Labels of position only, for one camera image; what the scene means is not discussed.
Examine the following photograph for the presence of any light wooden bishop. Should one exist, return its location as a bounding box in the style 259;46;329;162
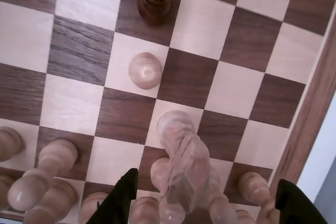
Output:
130;196;161;224

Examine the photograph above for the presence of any wooden chessboard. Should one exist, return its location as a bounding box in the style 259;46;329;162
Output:
0;0;336;224

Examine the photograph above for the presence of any light wooden knight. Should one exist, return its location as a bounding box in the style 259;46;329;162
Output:
156;110;211;214

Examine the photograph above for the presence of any light wooden pawn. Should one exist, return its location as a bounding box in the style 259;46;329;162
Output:
238;171;277;224
150;157;187;224
0;126;24;162
7;138;79;212
204;171;238;224
128;52;162;90

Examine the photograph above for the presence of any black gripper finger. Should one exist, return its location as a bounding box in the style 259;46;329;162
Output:
274;178;329;224
88;167;139;224

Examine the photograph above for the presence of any light wooden king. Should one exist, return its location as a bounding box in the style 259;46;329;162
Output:
78;191;116;224

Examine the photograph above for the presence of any light wooden queen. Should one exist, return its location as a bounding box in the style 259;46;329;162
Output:
23;179;80;224

